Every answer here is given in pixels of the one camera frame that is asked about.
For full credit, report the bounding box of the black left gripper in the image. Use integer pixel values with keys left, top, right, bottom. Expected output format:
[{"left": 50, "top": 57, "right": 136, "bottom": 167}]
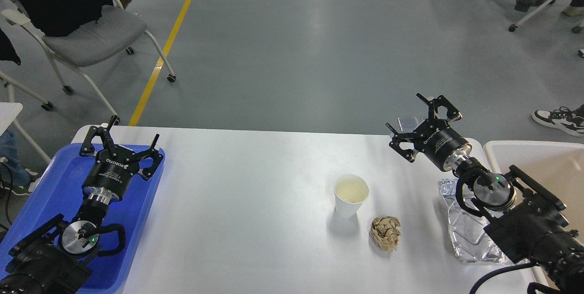
[{"left": 79, "top": 115, "right": 163, "bottom": 202}]

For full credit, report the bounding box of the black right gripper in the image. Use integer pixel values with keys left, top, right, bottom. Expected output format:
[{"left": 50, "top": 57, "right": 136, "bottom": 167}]
[{"left": 386, "top": 93, "right": 473, "bottom": 172}]

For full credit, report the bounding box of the white paper cup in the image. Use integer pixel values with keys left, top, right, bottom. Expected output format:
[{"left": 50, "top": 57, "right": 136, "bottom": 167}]
[{"left": 334, "top": 174, "right": 370, "bottom": 218}]

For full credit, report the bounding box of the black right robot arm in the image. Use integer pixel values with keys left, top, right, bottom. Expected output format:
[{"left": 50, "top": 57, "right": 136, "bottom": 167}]
[{"left": 388, "top": 94, "right": 584, "bottom": 294}]

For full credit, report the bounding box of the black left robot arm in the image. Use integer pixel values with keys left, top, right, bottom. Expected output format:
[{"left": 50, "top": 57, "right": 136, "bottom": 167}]
[{"left": 1, "top": 116, "right": 165, "bottom": 294}]

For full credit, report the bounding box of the left floor plate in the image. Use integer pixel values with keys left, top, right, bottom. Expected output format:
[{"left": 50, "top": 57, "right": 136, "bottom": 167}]
[{"left": 397, "top": 116, "right": 423, "bottom": 132}]

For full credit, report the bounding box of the crumpled brown paper ball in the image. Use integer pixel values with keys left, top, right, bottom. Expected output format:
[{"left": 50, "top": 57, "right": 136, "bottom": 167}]
[{"left": 370, "top": 216, "right": 401, "bottom": 253}]

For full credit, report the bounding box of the aluminium foil tray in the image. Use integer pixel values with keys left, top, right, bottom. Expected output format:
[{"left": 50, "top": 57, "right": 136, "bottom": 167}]
[{"left": 438, "top": 178, "right": 514, "bottom": 266}]

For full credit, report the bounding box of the grey office chair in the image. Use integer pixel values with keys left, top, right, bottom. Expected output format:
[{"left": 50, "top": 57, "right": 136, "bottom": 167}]
[{"left": 0, "top": 0, "right": 177, "bottom": 116}]

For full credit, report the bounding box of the beige plastic bin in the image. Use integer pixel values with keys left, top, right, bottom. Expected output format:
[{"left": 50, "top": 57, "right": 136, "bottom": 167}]
[{"left": 483, "top": 141, "right": 584, "bottom": 294}]

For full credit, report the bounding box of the black white sneaker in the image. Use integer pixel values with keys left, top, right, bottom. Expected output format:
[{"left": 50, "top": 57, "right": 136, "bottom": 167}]
[{"left": 531, "top": 105, "right": 584, "bottom": 137}]

